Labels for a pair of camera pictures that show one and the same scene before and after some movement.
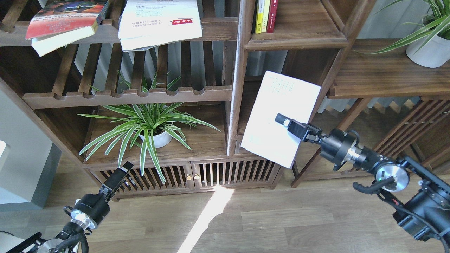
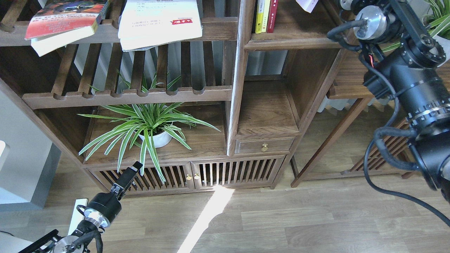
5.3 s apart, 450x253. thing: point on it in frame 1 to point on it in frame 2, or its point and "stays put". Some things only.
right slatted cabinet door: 257,172 stays put
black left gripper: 90,210 to 103,208
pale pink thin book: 293,98 to 308,5
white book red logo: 143,24 stays put
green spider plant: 146,124 stays put
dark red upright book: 272,13 stays put
